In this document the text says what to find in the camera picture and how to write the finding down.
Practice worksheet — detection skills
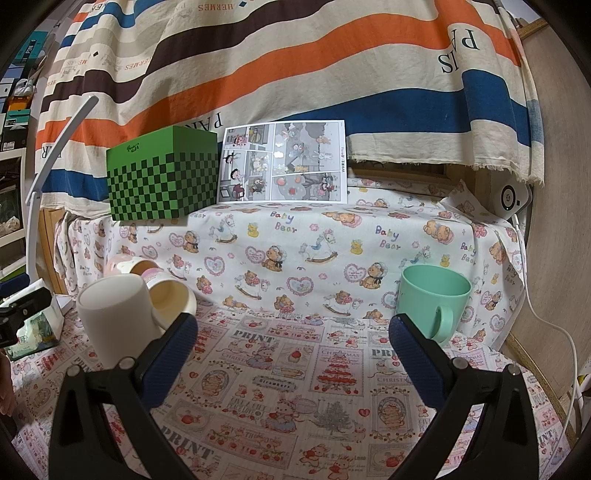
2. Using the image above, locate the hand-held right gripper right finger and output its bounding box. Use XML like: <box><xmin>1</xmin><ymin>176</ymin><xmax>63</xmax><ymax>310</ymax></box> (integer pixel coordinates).
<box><xmin>389</xmin><ymin>313</ymin><xmax>542</xmax><ymax>480</ymax></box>

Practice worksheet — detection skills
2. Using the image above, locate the white round-dial device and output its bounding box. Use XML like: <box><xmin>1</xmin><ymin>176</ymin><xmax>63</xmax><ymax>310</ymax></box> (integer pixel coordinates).
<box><xmin>491</xmin><ymin>183</ymin><xmax>533</xmax><ymax>219</ymax></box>

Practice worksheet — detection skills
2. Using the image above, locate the pink print tablecloth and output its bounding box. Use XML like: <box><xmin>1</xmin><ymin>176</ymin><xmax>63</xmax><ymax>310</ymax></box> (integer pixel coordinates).
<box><xmin>9</xmin><ymin>295</ymin><xmax>568</xmax><ymax>480</ymax></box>

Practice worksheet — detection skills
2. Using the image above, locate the striped cloth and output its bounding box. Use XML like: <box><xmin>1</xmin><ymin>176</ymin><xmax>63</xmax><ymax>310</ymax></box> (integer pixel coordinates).
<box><xmin>34</xmin><ymin>0</ymin><xmax>546</xmax><ymax>208</ymax></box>

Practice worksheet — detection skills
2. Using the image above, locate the mint green cup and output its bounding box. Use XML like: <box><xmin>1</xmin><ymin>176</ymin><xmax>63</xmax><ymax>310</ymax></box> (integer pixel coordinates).
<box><xmin>397</xmin><ymin>265</ymin><xmax>473</xmax><ymax>348</ymax></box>

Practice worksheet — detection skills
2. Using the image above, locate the white cup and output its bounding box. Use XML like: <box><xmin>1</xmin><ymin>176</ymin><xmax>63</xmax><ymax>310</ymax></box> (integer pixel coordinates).
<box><xmin>76</xmin><ymin>274</ymin><xmax>163</xmax><ymax>371</ymax></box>

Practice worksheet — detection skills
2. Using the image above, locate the comic picture sheet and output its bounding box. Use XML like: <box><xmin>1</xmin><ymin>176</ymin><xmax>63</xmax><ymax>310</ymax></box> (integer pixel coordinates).
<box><xmin>216</xmin><ymin>119</ymin><xmax>348</xmax><ymax>204</ymax></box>

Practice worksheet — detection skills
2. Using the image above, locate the stack of storage boxes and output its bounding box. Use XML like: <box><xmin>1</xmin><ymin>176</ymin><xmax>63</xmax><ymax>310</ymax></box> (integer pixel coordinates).
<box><xmin>0</xmin><ymin>25</ymin><xmax>63</xmax><ymax>155</ymax></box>

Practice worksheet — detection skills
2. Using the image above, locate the green checkered box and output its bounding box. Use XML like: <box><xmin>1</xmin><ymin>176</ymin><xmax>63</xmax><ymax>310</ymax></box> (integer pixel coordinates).
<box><xmin>106</xmin><ymin>125</ymin><xmax>218</xmax><ymax>223</ymax></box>

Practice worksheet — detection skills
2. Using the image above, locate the white cable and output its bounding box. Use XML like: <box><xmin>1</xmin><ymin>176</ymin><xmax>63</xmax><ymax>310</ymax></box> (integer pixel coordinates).
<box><xmin>514</xmin><ymin>215</ymin><xmax>583</xmax><ymax>418</ymax></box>

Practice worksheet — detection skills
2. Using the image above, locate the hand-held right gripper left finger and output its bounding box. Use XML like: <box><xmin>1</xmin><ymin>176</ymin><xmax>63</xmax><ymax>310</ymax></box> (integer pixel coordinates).
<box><xmin>48</xmin><ymin>313</ymin><xmax>199</xmax><ymax>480</ymax></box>

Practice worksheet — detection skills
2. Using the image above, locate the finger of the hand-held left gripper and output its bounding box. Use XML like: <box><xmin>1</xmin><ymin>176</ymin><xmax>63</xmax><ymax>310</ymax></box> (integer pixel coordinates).
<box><xmin>0</xmin><ymin>286</ymin><xmax>52</xmax><ymax>349</ymax></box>

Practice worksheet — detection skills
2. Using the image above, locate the green and white packet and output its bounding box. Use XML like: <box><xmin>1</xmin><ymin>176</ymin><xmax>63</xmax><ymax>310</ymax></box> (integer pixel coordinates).
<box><xmin>8</xmin><ymin>295</ymin><xmax>64</xmax><ymax>361</ymax></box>

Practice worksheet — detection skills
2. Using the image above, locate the bear print cloth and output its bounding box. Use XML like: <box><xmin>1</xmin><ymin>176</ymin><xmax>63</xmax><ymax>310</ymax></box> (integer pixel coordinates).
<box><xmin>53</xmin><ymin>178</ymin><xmax>529</xmax><ymax>352</ymax></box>

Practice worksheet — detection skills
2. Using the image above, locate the pink cup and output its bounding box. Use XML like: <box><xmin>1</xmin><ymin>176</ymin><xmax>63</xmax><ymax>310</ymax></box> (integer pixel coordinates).
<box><xmin>103</xmin><ymin>256</ymin><xmax>158</xmax><ymax>288</ymax></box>

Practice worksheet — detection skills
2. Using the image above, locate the person's left hand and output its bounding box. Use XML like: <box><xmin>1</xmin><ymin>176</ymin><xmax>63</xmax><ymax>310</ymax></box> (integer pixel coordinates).
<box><xmin>0</xmin><ymin>356</ymin><xmax>18</xmax><ymax>417</ymax></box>

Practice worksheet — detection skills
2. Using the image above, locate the cream cup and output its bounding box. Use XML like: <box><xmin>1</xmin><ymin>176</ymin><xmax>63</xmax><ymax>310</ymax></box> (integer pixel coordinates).
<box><xmin>147</xmin><ymin>276</ymin><xmax>198</xmax><ymax>334</ymax></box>

